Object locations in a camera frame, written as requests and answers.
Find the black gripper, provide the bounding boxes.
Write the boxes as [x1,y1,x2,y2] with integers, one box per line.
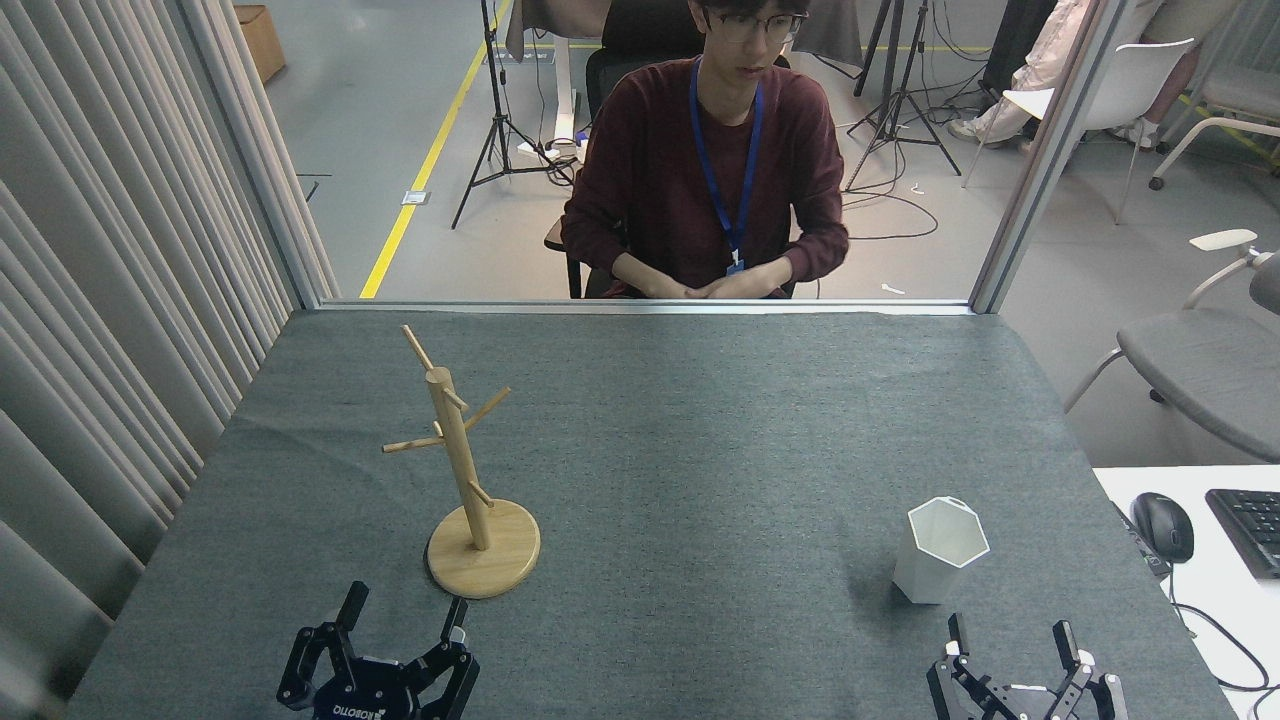
[277,581,479,720]
[926,613,1129,720]

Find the white hexagonal cup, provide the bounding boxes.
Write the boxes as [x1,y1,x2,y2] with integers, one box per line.
[892,496,991,605]

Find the wooden cup rack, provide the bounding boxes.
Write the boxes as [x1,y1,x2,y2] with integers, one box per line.
[382,324,542,600]

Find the person's left hand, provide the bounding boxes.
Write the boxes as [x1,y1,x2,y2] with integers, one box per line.
[700,262,792,301]

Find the black bar-shaped device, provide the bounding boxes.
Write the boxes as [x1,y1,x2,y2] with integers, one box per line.
[1112,500,1172,580]

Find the black computer mouse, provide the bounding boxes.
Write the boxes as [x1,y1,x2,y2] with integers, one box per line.
[1132,492,1196,564]

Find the white desk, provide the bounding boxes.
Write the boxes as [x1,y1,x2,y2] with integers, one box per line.
[1093,465,1280,720]

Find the black keyboard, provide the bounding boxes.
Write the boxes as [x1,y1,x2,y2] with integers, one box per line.
[1205,488,1280,581]

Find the large grey white-framed chair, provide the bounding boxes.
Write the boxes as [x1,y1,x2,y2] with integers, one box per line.
[1063,228,1280,464]

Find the grey felt table cover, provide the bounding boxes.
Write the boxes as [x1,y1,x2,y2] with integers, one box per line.
[65,308,1236,720]

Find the beige pleated curtain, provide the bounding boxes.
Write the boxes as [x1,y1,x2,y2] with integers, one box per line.
[0,0,341,720]

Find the yellow floor tape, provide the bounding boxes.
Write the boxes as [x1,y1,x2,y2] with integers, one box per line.
[359,0,514,300]

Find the white power strip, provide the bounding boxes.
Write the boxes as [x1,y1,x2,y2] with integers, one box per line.
[516,135,583,163]

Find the black tripod stand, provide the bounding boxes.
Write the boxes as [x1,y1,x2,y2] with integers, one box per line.
[452,0,581,230]
[845,0,963,192]

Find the white-legged desk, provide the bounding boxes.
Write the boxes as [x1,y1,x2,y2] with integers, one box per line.
[505,0,613,143]

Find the white plastic chair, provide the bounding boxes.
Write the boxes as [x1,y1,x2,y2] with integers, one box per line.
[962,38,1197,226]

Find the seated person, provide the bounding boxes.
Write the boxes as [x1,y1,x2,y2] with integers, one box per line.
[948,0,1251,151]

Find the small grey white-framed chair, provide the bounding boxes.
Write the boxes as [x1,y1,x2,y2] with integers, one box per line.
[1148,65,1280,192]

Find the cardboard box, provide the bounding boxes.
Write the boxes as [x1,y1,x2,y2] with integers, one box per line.
[235,5,287,84]

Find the black office chair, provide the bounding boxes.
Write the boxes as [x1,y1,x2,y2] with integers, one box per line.
[545,0,801,300]

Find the black-rimmed eyeglasses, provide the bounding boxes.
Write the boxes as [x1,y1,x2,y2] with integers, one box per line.
[705,8,807,46]

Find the black mouse cable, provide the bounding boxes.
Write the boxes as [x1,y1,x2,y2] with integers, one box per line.
[1165,560,1280,720]

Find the silver aluminium rail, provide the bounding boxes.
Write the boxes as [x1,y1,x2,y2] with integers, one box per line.
[318,298,976,317]

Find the black floor cable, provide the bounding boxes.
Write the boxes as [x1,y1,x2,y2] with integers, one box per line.
[840,95,991,242]

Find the silver aluminium post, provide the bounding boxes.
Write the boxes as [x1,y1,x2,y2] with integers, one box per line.
[970,0,1133,315]
[175,0,323,309]

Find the blue lanyard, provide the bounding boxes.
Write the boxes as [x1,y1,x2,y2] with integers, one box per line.
[688,55,766,263]

